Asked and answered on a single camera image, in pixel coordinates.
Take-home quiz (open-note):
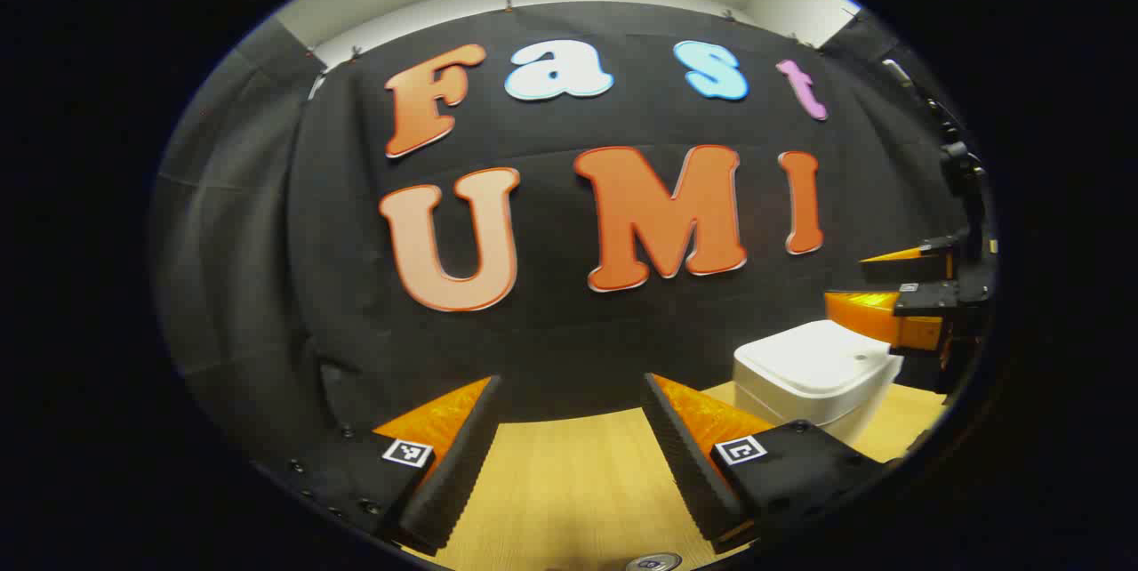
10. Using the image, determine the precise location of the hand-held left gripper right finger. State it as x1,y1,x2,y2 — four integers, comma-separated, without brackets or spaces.
642,372,890,554

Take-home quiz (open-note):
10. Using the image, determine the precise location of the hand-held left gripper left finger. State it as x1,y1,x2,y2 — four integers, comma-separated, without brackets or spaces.
267,374,504,556

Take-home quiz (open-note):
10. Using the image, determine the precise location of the white desktop garbage bin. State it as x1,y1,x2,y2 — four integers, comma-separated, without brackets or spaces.
733,319,904,447

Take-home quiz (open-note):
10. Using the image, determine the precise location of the wooden desktop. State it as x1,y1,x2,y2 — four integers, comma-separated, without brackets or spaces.
427,380,948,571

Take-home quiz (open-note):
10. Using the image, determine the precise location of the black backdrop cloth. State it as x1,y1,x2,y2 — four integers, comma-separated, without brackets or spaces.
151,2,997,474

